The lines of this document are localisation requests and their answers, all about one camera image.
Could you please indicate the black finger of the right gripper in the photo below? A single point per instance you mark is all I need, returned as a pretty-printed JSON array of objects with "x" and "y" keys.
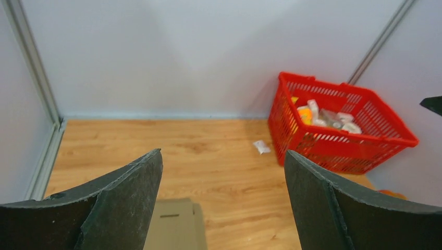
[{"x": 433, "y": 104}]

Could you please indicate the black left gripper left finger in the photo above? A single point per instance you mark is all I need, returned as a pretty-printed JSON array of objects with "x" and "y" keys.
[{"x": 110, "y": 212}]

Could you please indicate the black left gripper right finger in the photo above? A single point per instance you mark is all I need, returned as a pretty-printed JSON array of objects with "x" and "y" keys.
[{"x": 332, "y": 212}]

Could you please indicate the brown cardboard paper box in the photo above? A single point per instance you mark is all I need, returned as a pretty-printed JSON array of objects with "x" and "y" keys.
[{"x": 176, "y": 224}]

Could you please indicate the orange snack box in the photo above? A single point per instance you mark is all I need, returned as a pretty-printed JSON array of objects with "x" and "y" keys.
[{"x": 305, "y": 114}]

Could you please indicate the white pink carton box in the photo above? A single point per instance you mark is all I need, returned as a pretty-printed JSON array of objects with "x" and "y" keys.
[{"x": 313, "y": 106}]

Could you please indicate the red plastic shopping basket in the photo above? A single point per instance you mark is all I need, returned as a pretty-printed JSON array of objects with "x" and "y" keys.
[{"x": 383, "y": 134}]

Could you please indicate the small white paper packet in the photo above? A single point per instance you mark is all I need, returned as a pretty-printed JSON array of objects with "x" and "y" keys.
[{"x": 261, "y": 147}]

